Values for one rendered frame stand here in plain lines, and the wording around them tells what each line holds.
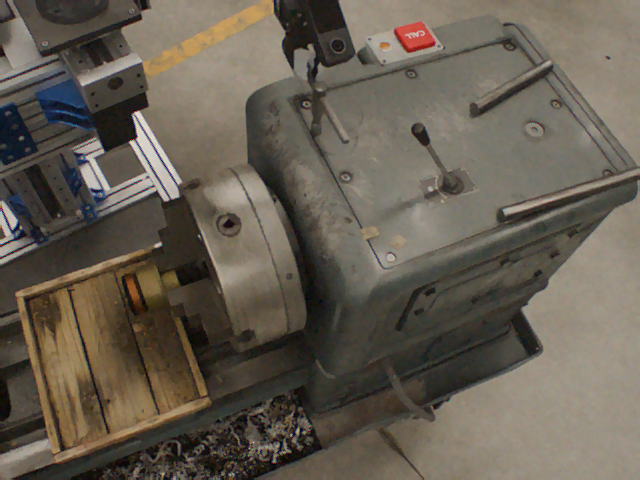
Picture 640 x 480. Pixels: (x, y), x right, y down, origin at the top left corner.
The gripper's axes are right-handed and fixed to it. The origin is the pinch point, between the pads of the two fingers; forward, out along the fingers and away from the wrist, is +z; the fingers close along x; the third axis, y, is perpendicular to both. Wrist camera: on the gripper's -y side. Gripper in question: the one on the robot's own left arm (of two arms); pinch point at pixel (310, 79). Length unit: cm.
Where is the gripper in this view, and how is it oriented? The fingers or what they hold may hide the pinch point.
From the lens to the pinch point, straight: 99.4
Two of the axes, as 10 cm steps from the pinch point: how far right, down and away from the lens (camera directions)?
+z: -0.6, 4.8, 8.7
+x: -9.2, 3.2, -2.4
